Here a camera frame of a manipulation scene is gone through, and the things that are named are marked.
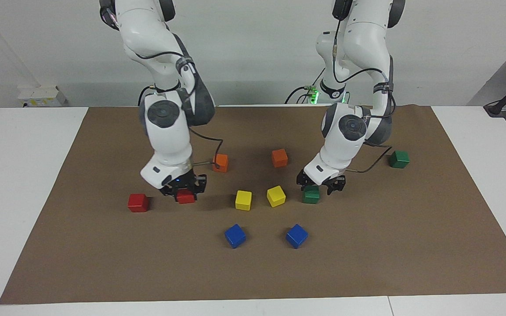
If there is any green wooden block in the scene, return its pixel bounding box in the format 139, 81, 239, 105
302, 186, 320, 205
389, 151, 410, 169

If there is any orange wooden block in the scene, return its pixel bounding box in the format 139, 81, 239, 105
271, 148, 289, 168
212, 153, 229, 173

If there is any yellow wooden block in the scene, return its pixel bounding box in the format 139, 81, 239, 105
266, 185, 287, 208
235, 190, 253, 211

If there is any blue wooden block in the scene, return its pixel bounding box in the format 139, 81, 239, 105
224, 224, 247, 249
286, 224, 309, 249

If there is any brown table mat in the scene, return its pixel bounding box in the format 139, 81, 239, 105
0, 105, 506, 305

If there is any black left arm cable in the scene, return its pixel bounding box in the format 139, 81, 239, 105
331, 18, 396, 174

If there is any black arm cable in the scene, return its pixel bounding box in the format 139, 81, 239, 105
132, 48, 224, 167
331, 18, 396, 174

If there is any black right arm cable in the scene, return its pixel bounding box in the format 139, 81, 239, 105
132, 48, 224, 167

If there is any black base cable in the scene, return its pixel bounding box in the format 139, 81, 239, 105
285, 66, 326, 104

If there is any white wall socket box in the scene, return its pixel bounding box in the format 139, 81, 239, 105
18, 86, 65, 107

